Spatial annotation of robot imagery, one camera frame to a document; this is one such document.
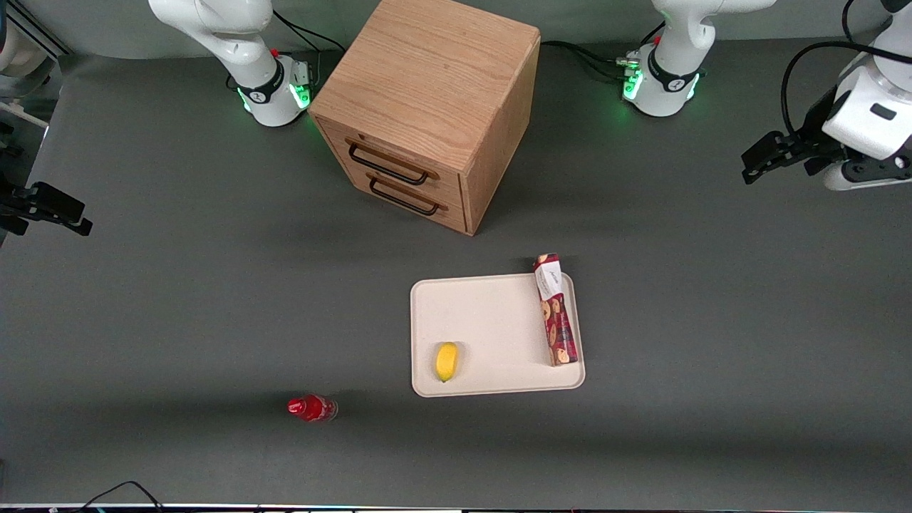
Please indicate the wooden drawer cabinet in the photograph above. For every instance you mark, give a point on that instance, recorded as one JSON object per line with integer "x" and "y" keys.
{"x": 434, "y": 78}

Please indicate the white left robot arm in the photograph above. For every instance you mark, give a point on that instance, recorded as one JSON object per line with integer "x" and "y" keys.
{"x": 670, "y": 92}

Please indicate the red cookie box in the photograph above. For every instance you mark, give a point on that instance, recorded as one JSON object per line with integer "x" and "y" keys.
{"x": 556, "y": 320}

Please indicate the beige plastic tray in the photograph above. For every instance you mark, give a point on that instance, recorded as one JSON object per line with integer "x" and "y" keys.
{"x": 491, "y": 320}

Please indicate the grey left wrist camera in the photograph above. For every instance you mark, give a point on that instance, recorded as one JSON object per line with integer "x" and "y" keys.
{"x": 866, "y": 178}

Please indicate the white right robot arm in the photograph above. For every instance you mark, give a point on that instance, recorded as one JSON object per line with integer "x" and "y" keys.
{"x": 214, "y": 28}

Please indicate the yellow lemon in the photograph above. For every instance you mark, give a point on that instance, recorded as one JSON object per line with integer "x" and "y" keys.
{"x": 447, "y": 361}

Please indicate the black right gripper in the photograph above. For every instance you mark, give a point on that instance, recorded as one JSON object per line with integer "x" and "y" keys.
{"x": 28, "y": 201}

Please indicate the wooden drawer front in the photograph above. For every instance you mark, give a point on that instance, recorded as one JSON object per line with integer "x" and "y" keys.
{"x": 456, "y": 217}
{"x": 335, "y": 139}

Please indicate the red soda bottle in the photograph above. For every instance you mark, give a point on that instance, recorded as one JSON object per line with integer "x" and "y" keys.
{"x": 313, "y": 408}

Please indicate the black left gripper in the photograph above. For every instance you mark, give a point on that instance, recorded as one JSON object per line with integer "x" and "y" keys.
{"x": 811, "y": 142}

